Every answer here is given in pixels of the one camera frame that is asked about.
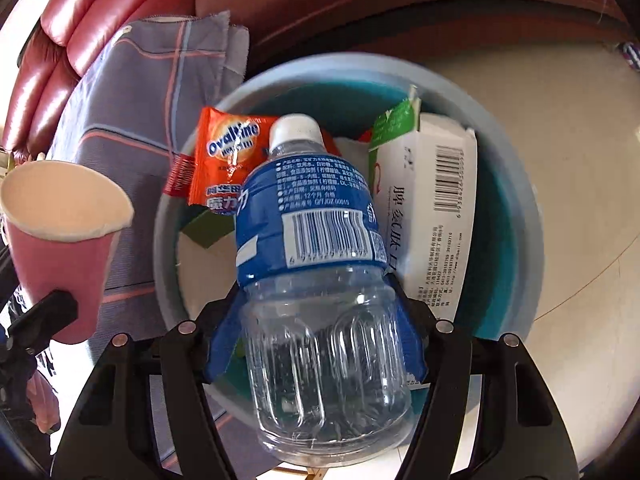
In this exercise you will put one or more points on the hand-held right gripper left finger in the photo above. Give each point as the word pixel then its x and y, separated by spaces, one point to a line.
pixel 220 340

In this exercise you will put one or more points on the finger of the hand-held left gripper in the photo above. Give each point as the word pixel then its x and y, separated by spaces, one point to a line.
pixel 45 312

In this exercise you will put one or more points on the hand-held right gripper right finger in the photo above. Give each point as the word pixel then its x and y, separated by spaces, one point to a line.
pixel 417 367

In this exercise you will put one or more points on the pink paper cup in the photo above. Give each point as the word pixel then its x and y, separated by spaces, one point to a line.
pixel 60 265

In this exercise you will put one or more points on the olive green carton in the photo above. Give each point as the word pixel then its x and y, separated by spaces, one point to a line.
pixel 202 230

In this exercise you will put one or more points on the clear bottle with blue label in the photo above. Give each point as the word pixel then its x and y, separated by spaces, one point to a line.
pixel 310 240

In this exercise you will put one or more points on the teal trash bin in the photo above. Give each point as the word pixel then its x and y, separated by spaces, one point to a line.
pixel 500 240

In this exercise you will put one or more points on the white and green medicine box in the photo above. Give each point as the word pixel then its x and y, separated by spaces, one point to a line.
pixel 430 210

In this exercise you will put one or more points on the orange snack wrapper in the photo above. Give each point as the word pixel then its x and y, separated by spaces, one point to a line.
pixel 225 160

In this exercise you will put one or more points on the person's left hand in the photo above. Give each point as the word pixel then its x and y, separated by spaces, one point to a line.
pixel 45 405

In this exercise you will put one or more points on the grey plaid cloth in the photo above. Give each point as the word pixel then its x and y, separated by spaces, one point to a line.
pixel 140 125

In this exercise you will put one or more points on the red leather sofa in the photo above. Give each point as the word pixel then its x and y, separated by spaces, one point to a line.
pixel 125 5

